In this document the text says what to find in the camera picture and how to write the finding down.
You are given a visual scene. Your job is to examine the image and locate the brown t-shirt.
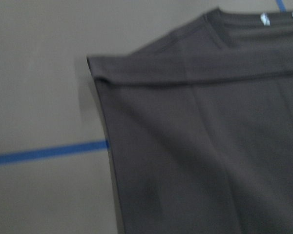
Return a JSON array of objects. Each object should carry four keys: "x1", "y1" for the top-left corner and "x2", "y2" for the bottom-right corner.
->
[{"x1": 87, "y1": 9, "x2": 293, "y2": 234}]

